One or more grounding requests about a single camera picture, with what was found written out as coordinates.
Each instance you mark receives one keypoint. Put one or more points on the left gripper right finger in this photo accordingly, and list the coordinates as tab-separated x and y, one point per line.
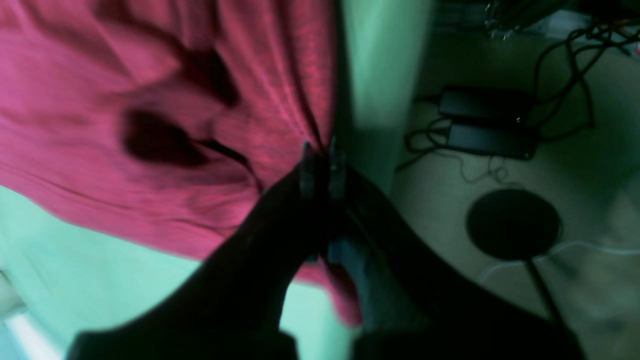
413	304

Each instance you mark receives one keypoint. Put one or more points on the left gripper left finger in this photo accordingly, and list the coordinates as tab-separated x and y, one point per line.
230	308

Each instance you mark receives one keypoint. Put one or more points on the red T-shirt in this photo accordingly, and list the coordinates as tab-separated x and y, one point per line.
162	121

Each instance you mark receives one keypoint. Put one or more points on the black round stand base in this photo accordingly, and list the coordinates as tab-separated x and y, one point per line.
513	224

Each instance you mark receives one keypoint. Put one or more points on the green table cloth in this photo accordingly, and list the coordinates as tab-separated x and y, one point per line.
73	278

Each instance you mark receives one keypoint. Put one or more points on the black power adapter lower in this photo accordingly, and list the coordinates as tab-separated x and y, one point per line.
489	142

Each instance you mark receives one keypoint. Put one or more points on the black power adapter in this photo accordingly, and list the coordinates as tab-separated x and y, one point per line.
484	103
489	142

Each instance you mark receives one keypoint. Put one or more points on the black power adapter upper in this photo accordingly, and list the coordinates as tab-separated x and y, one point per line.
484	103

